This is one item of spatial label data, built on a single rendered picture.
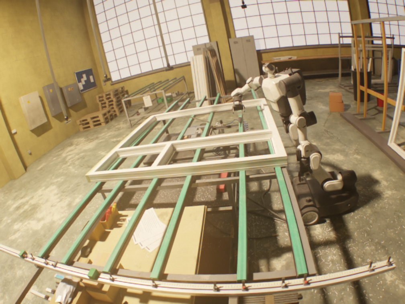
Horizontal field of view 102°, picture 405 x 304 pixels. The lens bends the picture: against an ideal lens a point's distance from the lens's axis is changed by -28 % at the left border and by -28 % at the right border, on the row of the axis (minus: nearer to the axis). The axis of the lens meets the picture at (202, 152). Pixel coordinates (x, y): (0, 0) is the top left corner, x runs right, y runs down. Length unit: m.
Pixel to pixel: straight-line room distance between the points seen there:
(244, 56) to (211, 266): 8.04
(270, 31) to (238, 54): 1.66
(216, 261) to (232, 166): 0.68
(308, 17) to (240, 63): 3.49
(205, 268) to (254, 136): 1.02
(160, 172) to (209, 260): 0.70
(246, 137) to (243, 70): 7.28
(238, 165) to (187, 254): 0.60
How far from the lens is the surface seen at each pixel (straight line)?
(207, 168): 1.41
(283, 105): 1.76
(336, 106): 5.22
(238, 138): 1.75
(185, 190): 1.33
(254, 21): 9.46
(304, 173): 1.84
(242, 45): 8.89
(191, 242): 1.32
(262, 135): 1.75
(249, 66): 8.93
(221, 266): 1.59
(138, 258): 1.36
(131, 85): 10.55
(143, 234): 1.48
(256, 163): 1.38
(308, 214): 2.14
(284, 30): 9.60
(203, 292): 0.85
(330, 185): 2.23
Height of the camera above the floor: 1.58
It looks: 24 degrees down
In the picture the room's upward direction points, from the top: 13 degrees counter-clockwise
